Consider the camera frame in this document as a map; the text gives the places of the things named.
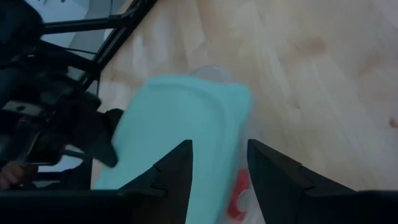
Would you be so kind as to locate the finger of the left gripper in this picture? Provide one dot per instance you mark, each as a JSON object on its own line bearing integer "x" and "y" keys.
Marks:
{"x": 109, "y": 137}

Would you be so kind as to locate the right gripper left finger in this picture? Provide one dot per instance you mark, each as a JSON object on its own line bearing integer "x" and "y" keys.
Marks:
{"x": 164, "y": 193}

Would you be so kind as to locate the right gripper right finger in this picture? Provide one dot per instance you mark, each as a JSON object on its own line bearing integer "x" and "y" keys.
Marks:
{"x": 280, "y": 193}

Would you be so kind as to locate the red elastic bandage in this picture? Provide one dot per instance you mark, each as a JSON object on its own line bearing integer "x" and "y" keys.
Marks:
{"x": 242, "y": 186}

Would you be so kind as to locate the teal container lid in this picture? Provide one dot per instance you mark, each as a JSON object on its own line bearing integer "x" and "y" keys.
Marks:
{"x": 180, "y": 118}

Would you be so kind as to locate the clear plastic container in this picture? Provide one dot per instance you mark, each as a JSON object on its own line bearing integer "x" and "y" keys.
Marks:
{"x": 214, "y": 73}

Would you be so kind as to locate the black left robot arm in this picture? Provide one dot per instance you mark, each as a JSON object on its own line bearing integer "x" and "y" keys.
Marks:
{"x": 18, "y": 28}

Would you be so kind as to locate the person's hand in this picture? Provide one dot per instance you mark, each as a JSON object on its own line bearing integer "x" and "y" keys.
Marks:
{"x": 12, "y": 175}

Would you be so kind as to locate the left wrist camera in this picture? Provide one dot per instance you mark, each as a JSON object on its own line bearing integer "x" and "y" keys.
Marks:
{"x": 40, "y": 146}

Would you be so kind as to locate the black aluminium rig frame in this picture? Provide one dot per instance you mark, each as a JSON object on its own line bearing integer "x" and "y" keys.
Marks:
{"x": 124, "y": 29}

